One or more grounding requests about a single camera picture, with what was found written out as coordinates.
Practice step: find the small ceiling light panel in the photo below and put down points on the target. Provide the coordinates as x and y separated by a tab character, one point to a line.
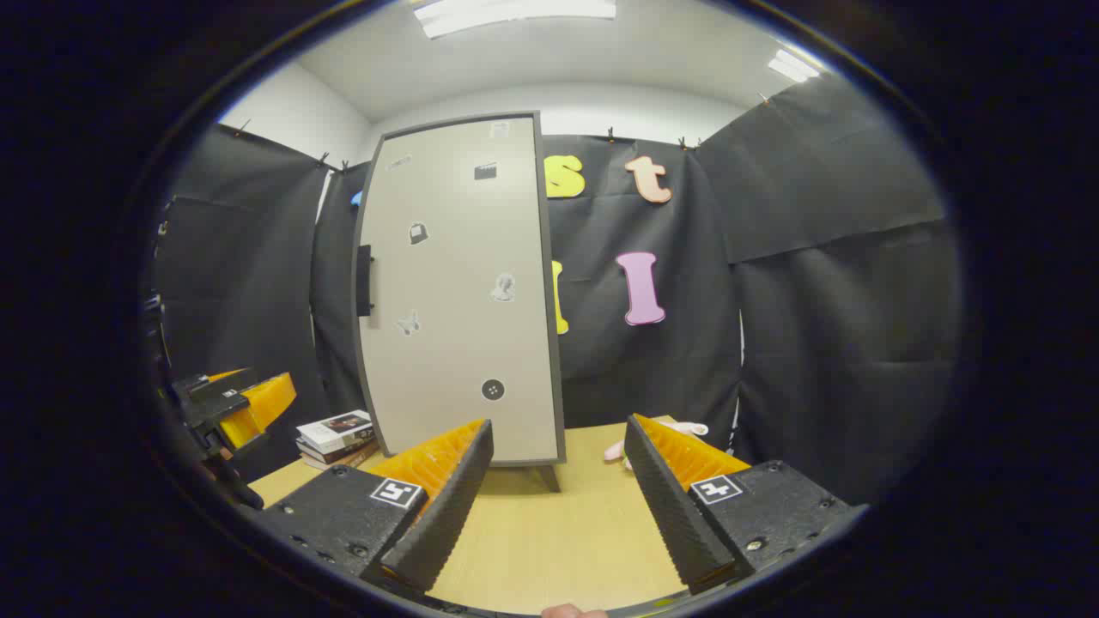
792	66

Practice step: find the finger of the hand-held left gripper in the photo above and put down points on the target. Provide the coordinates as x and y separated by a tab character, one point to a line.
262	399

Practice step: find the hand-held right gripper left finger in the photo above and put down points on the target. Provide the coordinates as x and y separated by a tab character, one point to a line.
446	515

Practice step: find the grey cabinet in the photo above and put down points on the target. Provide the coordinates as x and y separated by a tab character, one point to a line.
455	283

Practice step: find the large ceiling light panel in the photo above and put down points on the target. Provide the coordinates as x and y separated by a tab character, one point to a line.
515	13

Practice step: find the pink and green plush toy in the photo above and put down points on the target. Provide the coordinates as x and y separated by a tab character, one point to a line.
678	427

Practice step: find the beige cabinet door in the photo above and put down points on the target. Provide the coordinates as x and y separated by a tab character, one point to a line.
455	257

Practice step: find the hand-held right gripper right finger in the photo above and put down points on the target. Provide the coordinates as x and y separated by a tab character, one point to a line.
674	515

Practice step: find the black backdrop cloth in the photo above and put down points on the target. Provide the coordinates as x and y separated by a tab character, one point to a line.
816	300

